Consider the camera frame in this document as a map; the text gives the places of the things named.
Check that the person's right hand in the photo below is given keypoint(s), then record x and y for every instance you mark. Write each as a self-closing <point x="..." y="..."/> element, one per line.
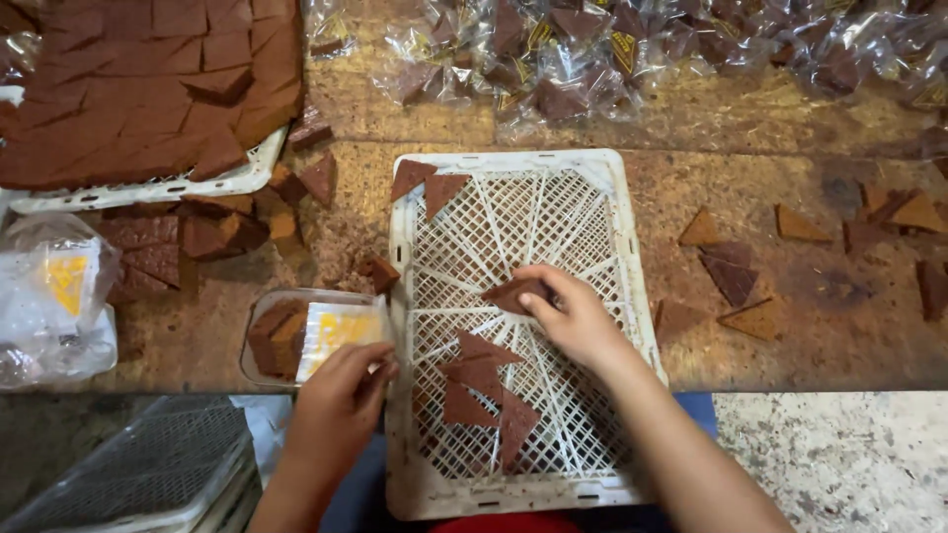
<point x="581" y="326"/>

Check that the white tray under cake slab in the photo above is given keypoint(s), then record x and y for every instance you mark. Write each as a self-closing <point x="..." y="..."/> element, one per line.
<point x="244" y="178"/>

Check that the person's blue clothing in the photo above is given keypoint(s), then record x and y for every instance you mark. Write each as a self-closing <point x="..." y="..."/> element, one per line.
<point x="696" y="414"/>

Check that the white plastic lattice tray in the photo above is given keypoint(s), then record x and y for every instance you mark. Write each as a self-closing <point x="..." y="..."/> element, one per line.
<point x="570" y="222"/>

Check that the clear bag with yellow label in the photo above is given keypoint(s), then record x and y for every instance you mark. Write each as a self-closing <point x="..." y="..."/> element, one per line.
<point x="341" y="329"/>

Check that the scattered loose cake triangles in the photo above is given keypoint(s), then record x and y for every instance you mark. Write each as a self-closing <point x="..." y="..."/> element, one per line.
<point x="732" y="277"/>

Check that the dark brown cake triangle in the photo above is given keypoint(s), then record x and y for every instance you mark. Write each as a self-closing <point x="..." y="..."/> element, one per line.
<point x="507" y="294"/>

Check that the small brown cake chunk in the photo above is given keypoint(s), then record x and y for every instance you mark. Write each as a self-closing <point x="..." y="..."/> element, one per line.
<point x="383" y="274"/>

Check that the bagged brown cake slices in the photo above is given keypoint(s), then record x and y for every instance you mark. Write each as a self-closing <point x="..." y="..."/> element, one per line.
<point x="275" y="339"/>

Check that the slab of cut brown cake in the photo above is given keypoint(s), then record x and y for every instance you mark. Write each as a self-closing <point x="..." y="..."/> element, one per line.
<point x="141" y="89"/>

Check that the heap of brown cake scraps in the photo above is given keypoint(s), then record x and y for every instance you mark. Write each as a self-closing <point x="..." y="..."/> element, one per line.
<point x="207" y="229"/>

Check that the person's left hand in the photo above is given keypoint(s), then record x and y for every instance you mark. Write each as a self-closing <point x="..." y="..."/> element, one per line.
<point x="333" y="414"/>

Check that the white plastic sheet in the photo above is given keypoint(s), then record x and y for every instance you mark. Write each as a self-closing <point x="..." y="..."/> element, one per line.
<point x="263" y="426"/>

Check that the stack of empty clear bags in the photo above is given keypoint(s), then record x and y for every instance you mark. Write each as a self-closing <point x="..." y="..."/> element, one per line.
<point x="55" y="303"/>

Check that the stack of grey mesh trays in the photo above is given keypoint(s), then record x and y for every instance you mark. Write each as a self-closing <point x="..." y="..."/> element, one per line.
<point x="148" y="474"/>

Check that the pile of packed cakes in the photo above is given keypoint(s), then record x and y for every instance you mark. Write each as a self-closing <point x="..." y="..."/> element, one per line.
<point x="592" y="59"/>

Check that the person's red clothing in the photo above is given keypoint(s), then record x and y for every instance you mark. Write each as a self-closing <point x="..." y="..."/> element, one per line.
<point x="503" y="524"/>

